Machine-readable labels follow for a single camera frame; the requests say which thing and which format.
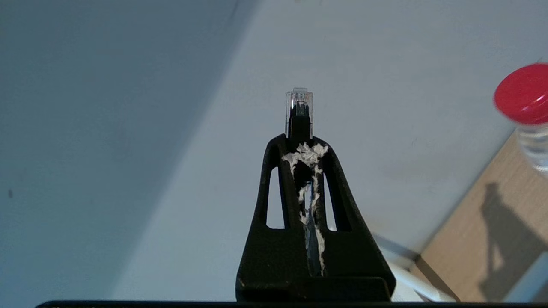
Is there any black cable with round disc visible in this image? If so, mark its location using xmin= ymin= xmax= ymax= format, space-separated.
xmin=285 ymin=88 xmax=314 ymax=139

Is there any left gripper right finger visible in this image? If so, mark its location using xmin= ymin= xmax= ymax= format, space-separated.
xmin=308 ymin=136 xmax=396 ymax=279

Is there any water bottle red cap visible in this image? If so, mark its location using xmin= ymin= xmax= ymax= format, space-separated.
xmin=493 ymin=63 xmax=548 ymax=172

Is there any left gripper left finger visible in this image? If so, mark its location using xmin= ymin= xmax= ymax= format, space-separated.
xmin=236 ymin=134 xmax=310 ymax=301

